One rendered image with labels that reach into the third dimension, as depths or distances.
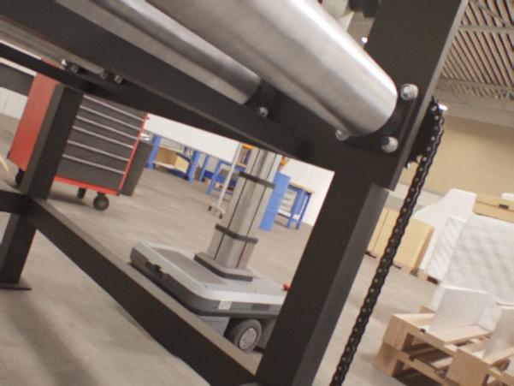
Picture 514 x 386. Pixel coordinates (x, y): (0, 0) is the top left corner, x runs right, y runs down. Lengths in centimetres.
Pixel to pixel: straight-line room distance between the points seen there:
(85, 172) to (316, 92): 295
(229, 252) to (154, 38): 121
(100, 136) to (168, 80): 280
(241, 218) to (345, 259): 109
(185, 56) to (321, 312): 49
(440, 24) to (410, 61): 8
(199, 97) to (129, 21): 16
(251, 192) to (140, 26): 118
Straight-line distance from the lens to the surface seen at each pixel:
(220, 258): 186
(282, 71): 55
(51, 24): 55
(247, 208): 182
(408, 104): 80
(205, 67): 83
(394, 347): 241
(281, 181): 659
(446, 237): 909
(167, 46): 78
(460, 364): 232
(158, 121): 586
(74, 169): 341
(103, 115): 340
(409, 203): 82
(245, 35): 49
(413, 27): 88
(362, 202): 77
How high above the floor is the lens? 68
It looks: 3 degrees down
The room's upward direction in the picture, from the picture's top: 21 degrees clockwise
